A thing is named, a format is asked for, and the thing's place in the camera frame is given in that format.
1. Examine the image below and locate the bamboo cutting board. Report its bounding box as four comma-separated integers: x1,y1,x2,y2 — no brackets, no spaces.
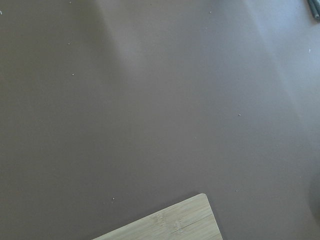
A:
96,193,223,240

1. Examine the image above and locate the grey folded cloth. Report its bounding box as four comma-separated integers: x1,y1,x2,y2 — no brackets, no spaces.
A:
307,0,320,21

